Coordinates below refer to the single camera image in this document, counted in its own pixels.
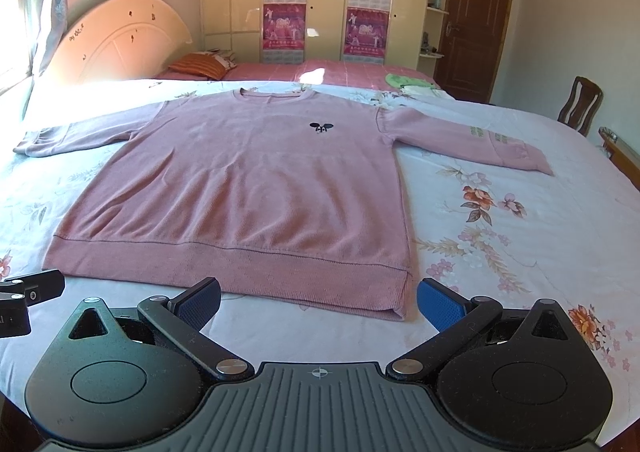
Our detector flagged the pink long-sleeve sweater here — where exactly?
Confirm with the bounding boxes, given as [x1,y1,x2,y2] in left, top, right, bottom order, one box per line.
[16,89,550,320]

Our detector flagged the dark wooden chair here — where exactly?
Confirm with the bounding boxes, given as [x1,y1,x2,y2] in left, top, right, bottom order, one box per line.
[558,76,603,137]

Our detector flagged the lower left pink poster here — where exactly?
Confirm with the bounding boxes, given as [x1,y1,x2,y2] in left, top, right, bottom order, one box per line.
[262,3,306,64]

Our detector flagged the pink checked bedspread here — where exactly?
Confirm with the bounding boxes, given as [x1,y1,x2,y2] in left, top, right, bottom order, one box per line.
[155,57,442,92]

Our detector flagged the lower right pink poster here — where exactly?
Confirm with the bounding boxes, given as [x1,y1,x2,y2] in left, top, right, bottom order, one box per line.
[342,8,390,65]

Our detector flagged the dark brown wooden door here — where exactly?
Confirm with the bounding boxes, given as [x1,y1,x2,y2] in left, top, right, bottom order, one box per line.
[435,0,512,104]

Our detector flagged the corner wall shelves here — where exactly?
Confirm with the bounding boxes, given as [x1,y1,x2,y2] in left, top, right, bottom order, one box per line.
[418,0,449,78]

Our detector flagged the wooden bed footboard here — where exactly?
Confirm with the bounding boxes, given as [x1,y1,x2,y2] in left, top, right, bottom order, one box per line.
[599,127,640,186]

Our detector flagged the green folded cloth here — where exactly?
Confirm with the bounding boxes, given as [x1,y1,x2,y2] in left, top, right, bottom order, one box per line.
[385,74,436,90]

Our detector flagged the white folded cloth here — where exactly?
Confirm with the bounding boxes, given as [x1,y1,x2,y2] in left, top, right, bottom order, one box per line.
[401,86,452,100]

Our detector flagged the cream arched headboard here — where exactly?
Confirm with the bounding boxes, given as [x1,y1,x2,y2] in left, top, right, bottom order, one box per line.
[44,0,194,83]

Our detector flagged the orange striped pillow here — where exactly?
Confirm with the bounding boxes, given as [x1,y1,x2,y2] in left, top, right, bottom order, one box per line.
[168,51,236,81]

